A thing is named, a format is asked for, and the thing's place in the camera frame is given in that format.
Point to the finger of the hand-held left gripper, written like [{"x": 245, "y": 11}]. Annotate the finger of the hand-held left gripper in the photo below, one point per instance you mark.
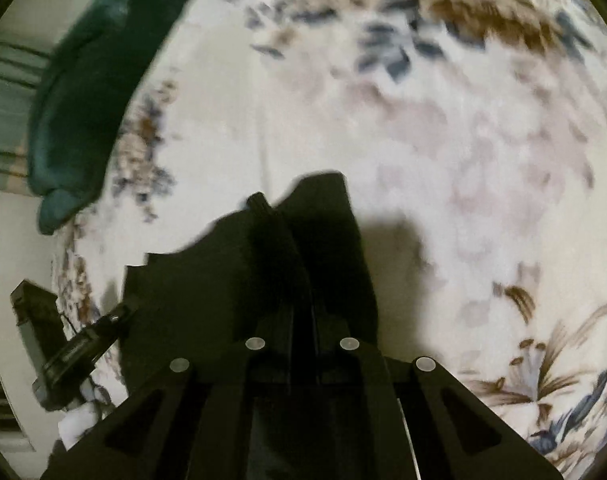
[{"x": 103, "y": 327}]

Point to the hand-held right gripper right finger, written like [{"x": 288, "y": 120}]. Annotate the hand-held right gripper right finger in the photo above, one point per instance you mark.
[{"x": 333, "y": 355}]

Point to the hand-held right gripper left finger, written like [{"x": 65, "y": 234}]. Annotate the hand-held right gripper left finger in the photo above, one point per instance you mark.
[{"x": 278, "y": 330}]

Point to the dark striped sweater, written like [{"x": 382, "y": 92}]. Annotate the dark striped sweater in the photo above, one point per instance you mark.
[{"x": 208, "y": 280}]

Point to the white cloth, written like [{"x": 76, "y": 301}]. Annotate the white cloth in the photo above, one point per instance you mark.
[{"x": 81, "y": 422}]

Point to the bed with floral sheet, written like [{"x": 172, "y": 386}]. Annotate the bed with floral sheet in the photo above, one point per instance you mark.
[{"x": 383, "y": 160}]

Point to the pale green curtain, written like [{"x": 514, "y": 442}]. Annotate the pale green curtain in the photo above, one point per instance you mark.
[{"x": 3, "y": 110}]

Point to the dark teal folded blanket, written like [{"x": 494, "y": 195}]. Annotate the dark teal folded blanket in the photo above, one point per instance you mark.
[{"x": 83, "y": 110}]

